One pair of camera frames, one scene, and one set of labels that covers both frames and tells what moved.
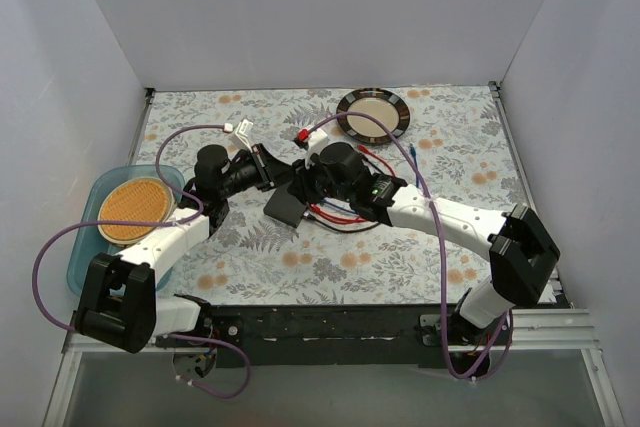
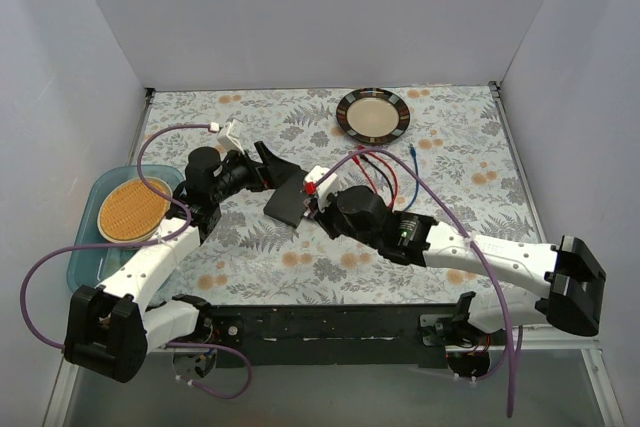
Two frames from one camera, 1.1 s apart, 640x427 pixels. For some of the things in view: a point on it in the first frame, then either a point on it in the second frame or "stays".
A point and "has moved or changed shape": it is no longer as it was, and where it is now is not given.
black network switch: [285, 207] stays
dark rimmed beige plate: [384, 105] stays
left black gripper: [265, 167] stays
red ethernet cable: [336, 220] has moved or changed shape
